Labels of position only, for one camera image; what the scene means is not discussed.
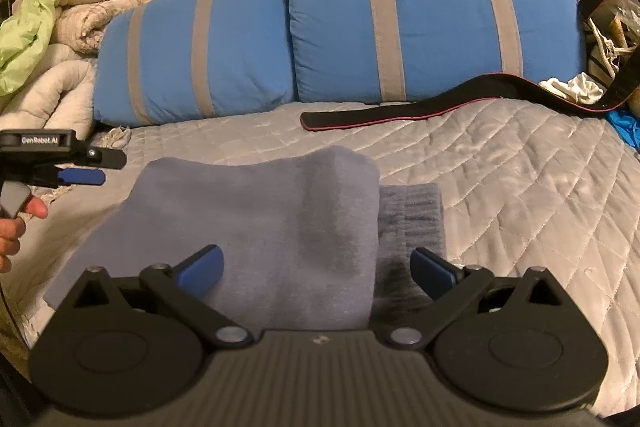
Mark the black belt with red edge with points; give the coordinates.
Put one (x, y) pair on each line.
(483, 87)

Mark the beige folded duvet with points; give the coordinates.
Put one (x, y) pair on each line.
(58, 94)

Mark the blue striped pillow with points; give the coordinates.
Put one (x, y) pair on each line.
(376, 51)
(177, 60)

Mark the grey-blue fleece garment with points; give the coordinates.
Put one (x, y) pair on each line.
(310, 242)

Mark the green blanket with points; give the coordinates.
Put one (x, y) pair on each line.
(25, 37)

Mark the blue striped pillow right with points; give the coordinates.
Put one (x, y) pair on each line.
(376, 51)

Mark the pile of dark clutter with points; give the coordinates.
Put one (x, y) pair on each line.
(611, 35)

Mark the person's left hand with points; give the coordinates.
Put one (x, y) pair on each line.
(12, 230)

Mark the blue striped pillow left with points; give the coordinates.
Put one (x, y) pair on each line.
(177, 60)

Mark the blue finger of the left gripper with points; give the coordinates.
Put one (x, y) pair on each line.
(81, 176)

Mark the grey quilted bedspread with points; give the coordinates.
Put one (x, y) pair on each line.
(521, 186)

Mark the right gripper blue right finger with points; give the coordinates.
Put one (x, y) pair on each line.
(454, 292)

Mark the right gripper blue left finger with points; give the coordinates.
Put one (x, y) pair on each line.
(180, 291)

